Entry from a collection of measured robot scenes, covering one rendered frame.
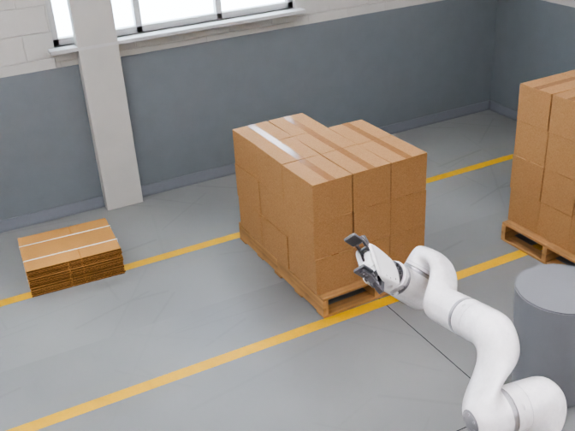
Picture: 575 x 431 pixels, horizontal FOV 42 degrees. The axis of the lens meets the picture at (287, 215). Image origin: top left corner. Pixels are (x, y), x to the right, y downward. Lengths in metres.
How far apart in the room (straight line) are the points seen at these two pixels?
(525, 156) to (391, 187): 1.09
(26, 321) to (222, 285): 1.27
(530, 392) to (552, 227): 3.63
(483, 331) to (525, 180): 3.70
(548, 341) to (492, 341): 2.23
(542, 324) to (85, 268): 2.99
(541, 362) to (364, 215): 1.35
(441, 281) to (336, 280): 2.81
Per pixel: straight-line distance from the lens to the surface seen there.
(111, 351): 4.59
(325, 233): 4.40
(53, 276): 5.22
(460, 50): 7.57
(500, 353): 1.62
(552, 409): 1.68
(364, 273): 1.74
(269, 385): 4.17
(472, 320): 1.66
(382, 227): 4.64
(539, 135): 5.11
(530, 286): 3.90
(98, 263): 5.24
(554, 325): 3.78
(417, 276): 1.92
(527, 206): 5.34
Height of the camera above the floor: 2.71
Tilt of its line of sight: 28 degrees down
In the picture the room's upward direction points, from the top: 3 degrees counter-clockwise
